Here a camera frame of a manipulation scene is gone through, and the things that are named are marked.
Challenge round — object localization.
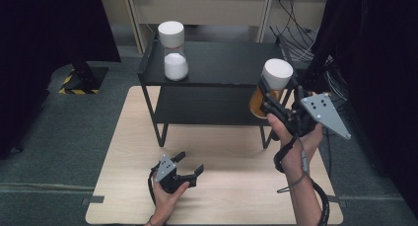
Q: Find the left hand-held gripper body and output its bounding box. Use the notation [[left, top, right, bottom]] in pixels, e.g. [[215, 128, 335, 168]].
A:
[[150, 154, 198, 194]]

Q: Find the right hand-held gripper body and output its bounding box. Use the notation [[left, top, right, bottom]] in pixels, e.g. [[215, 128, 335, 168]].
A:
[[260, 91, 352, 140]]

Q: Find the jar of amber liquid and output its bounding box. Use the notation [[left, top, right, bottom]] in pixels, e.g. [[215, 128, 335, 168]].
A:
[[248, 57, 295, 119]]

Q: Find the black two-tier shelf rack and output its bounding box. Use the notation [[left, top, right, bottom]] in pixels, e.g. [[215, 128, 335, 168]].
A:
[[137, 32, 299, 150]]

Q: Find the jar of white powder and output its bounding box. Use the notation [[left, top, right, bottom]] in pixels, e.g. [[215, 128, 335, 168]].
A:
[[157, 20, 190, 82]]

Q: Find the person's left hand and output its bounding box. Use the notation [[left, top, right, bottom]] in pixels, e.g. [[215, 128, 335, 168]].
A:
[[152, 181, 191, 221]]

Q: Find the person's right hand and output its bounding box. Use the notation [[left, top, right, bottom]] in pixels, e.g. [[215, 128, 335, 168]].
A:
[[266, 113, 325, 175]]

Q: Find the dark curtain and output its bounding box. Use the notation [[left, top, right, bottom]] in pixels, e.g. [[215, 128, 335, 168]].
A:
[[309, 0, 418, 218], [0, 0, 122, 160]]

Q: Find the grey floor tape strip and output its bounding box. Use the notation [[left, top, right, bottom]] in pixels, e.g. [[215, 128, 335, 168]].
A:
[[81, 194, 105, 205], [325, 194, 348, 208]]

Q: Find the light wooden desk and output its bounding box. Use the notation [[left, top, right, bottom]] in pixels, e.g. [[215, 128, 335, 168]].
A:
[[98, 0, 333, 55]]

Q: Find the left hand-held gripper black cable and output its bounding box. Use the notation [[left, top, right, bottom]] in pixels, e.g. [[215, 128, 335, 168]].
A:
[[147, 168, 166, 207]]

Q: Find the hand-held gripper black cable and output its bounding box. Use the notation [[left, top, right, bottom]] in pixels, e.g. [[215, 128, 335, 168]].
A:
[[273, 133, 331, 226], [147, 168, 166, 207]]

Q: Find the grey wrist strap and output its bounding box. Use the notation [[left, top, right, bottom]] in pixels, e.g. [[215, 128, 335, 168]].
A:
[[276, 149, 312, 194]]

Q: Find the bundle of black white cables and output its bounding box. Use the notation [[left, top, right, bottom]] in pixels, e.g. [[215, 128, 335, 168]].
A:
[[269, 0, 349, 102]]

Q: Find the right hand-held gripper black cable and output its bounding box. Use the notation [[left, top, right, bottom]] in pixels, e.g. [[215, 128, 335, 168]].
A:
[[273, 133, 331, 226]]

